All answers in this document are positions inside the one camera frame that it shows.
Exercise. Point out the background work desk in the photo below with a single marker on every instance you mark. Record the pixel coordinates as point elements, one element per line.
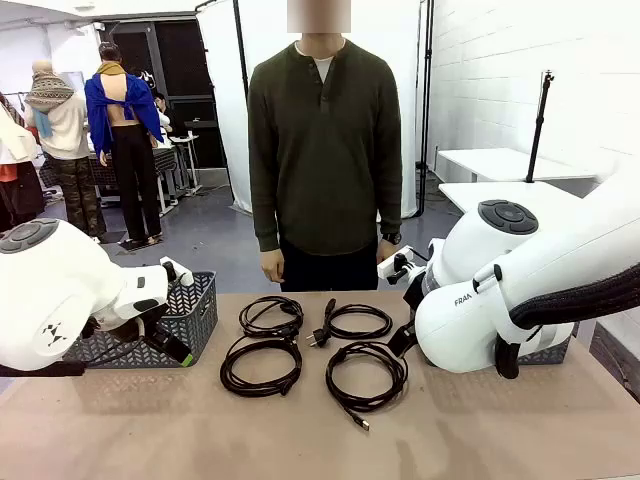
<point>165,165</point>

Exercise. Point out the garments on clothes rack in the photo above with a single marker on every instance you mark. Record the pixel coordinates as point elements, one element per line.
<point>15,145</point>

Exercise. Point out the person's left forearm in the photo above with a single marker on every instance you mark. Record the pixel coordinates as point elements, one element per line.
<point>391,210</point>

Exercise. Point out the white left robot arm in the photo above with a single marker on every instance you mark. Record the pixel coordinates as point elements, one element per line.
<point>50,280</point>

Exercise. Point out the person's right forearm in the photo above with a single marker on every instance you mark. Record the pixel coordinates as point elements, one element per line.
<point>266,225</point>

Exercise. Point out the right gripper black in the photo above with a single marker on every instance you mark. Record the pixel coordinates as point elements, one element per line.
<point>415,292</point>

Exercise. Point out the dark window wall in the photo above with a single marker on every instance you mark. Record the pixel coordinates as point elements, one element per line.
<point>185,60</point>

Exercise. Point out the mannequin with patterned scarf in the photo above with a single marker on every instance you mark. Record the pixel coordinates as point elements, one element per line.
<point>60,130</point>

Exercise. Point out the person's left hand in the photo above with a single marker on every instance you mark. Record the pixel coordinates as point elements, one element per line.
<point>384,251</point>

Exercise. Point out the black backdrop stand pole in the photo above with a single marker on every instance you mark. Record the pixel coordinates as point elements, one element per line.
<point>430,50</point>
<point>241,50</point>

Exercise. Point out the person in dark green sweater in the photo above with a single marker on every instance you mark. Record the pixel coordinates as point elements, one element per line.
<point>325,150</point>

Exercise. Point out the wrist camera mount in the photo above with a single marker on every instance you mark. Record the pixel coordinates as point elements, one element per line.
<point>392,265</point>
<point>170,270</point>

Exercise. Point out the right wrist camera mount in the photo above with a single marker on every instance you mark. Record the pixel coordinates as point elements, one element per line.
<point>392,265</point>

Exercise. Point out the grey plastic lattice basket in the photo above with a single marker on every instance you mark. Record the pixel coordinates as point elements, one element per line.
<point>200,310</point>
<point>550,352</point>

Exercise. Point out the black wristwatch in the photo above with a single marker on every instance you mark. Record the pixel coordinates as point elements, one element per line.
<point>391,238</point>

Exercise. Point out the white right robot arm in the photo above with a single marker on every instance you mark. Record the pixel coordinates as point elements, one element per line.
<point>550,250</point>

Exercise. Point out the seated person in background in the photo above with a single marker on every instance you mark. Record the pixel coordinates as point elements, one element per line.
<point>170,120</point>

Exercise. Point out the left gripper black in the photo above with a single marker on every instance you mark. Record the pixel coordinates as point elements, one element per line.
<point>156,337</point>

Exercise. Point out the black tripod pole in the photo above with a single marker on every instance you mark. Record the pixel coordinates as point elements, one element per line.
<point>539,130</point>

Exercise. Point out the white photo backdrop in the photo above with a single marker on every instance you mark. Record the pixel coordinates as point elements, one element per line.
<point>225,125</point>

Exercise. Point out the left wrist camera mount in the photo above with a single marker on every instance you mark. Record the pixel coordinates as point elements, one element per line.
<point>170,270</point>

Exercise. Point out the person's right hand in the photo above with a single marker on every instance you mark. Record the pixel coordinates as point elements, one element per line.
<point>272,265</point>

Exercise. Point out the mannequin with blue cardigan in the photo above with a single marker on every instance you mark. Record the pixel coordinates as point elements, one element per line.
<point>100,110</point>

